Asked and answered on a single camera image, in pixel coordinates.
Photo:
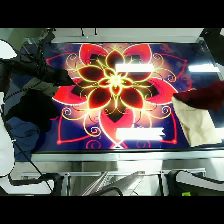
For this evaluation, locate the silver frame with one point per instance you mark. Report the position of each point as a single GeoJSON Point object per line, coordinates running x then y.
{"type": "Point", "coordinates": [110, 166]}

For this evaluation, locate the red garment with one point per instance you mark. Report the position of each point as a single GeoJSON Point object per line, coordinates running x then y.
{"type": "Point", "coordinates": [203, 96]}

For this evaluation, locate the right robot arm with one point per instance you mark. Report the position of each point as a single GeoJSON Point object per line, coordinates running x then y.
{"type": "Point", "coordinates": [200, 183]}

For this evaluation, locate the olive garment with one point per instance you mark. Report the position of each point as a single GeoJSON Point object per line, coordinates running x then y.
{"type": "Point", "coordinates": [41, 86]}

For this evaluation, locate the black garment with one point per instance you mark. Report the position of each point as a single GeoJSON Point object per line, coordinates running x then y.
{"type": "Point", "coordinates": [33, 108]}

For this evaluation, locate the blue garment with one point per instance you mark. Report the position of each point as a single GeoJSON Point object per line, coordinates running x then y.
{"type": "Point", "coordinates": [23, 135]}

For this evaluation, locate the beige garment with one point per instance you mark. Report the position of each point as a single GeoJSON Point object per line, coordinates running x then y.
{"type": "Point", "coordinates": [196, 126]}

